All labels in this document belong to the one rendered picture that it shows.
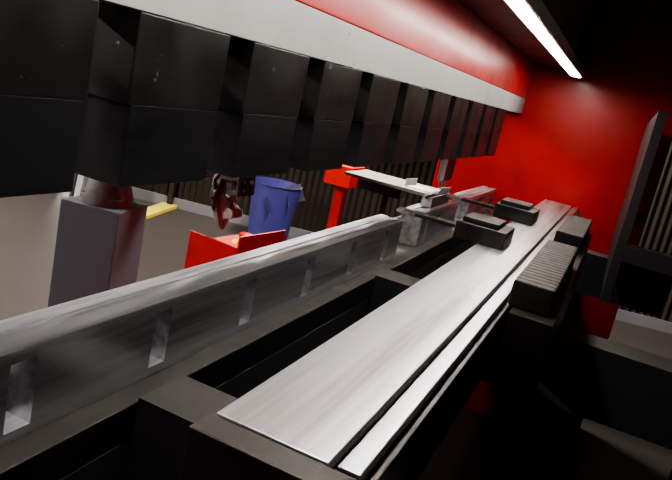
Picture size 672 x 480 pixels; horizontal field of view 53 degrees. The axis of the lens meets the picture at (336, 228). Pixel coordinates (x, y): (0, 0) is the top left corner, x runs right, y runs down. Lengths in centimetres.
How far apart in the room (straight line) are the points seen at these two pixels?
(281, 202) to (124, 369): 401
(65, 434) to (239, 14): 47
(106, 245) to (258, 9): 129
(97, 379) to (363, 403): 30
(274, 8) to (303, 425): 50
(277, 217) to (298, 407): 422
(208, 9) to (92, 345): 37
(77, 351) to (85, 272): 133
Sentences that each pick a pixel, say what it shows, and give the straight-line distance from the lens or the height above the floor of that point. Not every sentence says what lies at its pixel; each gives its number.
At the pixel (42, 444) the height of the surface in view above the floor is 87.
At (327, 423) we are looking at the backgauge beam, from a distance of 58.
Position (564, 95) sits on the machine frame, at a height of 139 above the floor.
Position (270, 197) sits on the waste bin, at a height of 37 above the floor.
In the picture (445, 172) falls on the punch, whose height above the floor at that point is 107.
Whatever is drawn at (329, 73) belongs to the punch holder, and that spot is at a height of 127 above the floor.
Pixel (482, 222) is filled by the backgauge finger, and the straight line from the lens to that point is 147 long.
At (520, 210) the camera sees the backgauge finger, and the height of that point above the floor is 102.
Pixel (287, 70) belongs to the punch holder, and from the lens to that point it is 90.
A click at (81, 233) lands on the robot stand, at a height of 69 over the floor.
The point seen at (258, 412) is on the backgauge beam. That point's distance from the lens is 57.
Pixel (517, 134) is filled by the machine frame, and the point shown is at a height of 120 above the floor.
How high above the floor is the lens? 126
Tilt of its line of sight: 12 degrees down
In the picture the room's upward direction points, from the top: 12 degrees clockwise
